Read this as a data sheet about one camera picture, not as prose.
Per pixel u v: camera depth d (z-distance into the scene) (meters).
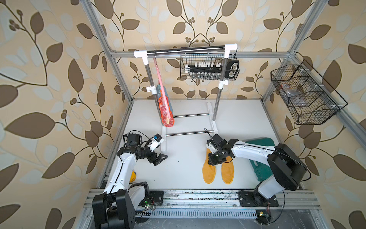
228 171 0.84
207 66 0.82
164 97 0.60
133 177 0.80
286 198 0.71
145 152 0.70
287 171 0.44
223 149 0.67
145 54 0.58
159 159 0.72
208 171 0.84
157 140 0.72
